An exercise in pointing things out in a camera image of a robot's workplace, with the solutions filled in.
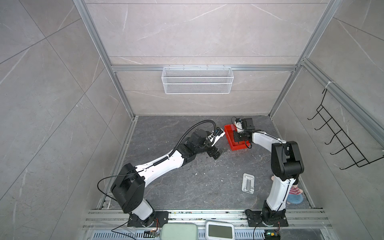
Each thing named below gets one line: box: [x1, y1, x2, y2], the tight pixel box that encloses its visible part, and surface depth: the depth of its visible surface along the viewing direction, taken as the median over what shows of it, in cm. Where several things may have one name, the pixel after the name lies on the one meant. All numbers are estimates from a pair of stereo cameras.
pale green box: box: [160, 222, 199, 240], surface depth 69 cm
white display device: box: [205, 221, 235, 240], surface depth 69 cm
